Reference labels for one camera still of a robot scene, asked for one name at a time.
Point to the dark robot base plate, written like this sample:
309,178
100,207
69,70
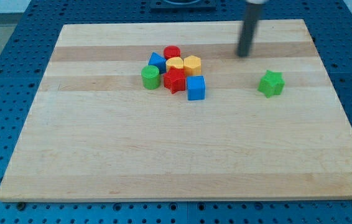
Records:
160,5

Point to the wooden board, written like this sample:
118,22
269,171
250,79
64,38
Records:
95,134

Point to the yellow heart block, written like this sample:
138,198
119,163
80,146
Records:
174,62

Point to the red cylinder block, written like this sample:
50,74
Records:
171,51

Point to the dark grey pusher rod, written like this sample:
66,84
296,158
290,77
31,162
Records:
251,16

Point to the blue cube block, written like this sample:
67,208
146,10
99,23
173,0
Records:
196,88

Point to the green cylinder block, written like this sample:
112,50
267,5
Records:
150,77

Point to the green star block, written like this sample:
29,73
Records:
271,84

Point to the red star block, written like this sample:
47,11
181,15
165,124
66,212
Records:
175,80

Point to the yellow hexagon block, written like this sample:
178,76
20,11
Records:
192,65

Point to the blue triangle block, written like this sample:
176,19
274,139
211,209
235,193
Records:
158,61

